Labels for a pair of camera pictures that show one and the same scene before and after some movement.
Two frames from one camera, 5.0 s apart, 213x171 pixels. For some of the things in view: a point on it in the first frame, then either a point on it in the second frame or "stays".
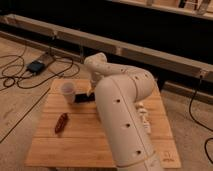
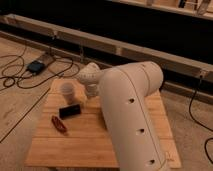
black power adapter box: (36, 67) stays
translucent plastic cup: (67, 90) stays
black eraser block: (84, 98) to (70, 111)
